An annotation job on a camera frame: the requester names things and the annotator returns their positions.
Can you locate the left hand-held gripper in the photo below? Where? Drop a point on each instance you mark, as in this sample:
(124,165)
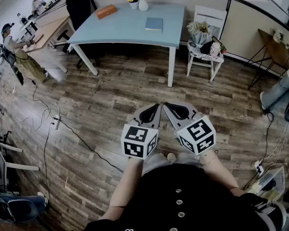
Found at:
(137,141)

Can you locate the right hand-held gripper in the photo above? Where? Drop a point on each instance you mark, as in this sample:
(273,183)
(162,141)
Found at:
(197,136)

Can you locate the blue notebook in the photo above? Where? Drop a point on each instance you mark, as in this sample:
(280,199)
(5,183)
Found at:
(154,24)

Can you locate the person's right forearm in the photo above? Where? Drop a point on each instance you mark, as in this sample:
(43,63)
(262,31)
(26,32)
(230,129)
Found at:
(219,174)

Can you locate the person's left forearm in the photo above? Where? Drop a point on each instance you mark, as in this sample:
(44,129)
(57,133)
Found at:
(125,182)

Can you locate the person's light shoe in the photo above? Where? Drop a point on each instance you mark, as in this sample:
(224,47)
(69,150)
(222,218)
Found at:
(171,157)

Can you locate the person's grey jeans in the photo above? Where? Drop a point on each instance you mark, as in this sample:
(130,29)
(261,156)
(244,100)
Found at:
(154,163)

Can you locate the black white floral cushion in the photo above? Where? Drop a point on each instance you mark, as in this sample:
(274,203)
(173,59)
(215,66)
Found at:
(195,52)

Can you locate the black bag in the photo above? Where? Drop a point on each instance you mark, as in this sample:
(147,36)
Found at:
(206,49)

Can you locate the pink flower bunch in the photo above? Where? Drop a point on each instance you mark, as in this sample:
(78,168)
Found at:
(223,49)

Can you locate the black buttoned shirt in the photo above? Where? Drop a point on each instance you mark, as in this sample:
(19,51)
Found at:
(159,201)

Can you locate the white power strip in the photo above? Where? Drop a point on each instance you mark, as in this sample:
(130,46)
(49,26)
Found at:
(258,168)
(57,122)

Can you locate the white wooden chair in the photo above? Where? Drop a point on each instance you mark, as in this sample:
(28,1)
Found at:
(210,13)

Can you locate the clear plastic bin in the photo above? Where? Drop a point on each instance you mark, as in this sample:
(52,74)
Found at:
(272,182)

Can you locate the small white flower pot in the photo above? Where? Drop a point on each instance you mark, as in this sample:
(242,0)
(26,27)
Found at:
(134,5)

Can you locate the orange leather box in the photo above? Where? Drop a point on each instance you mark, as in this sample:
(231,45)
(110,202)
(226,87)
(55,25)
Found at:
(106,11)

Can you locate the wooden side table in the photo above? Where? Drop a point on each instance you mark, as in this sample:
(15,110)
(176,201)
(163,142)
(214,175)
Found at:
(272,44)

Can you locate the small white flower arrangement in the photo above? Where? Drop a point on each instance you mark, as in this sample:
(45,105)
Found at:
(278,35)

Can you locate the light wooden desk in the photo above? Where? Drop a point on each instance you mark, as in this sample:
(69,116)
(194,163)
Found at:
(55,28)

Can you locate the black office chair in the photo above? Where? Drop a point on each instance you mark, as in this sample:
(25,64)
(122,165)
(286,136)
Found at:
(78,8)

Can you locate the white frame table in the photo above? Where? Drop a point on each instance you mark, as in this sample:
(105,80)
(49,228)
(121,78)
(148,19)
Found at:
(21,166)

